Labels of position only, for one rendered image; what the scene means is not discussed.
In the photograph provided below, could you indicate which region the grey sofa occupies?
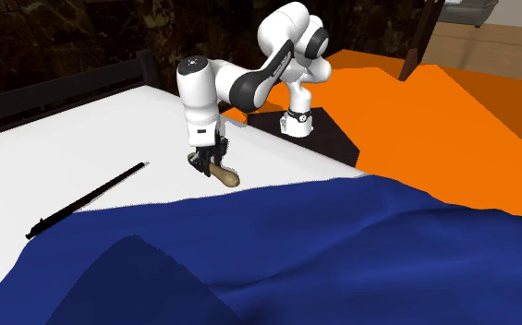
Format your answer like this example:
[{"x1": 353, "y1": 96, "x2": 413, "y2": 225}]
[{"x1": 437, "y1": 0, "x2": 500, "y2": 30}]

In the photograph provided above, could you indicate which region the dark blue blanket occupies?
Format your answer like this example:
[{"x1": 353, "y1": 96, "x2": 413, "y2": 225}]
[{"x1": 0, "y1": 174, "x2": 522, "y2": 325}]

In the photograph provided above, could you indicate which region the wooden handled tool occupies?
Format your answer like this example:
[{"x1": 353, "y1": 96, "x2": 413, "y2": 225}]
[{"x1": 187, "y1": 151, "x2": 242, "y2": 188}]

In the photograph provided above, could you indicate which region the bed with white sheet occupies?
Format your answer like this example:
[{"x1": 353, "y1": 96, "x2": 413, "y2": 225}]
[{"x1": 0, "y1": 48, "x2": 370, "y2": 316}]

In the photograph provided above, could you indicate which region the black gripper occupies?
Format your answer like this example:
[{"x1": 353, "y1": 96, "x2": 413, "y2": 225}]
[{"x1": 191, "y1": 130, "x2": 231, "y2": 178}]

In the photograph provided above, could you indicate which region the black robot stand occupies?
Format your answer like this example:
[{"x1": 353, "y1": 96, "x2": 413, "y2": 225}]
[{"x1": 247, "y1": 106, "x2": 361, "y2": 168}]

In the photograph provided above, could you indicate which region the long black stick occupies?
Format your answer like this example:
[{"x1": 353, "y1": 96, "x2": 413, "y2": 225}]
[{"x1": 24, "y1": 161, "x2": 147, "y2": 241}]

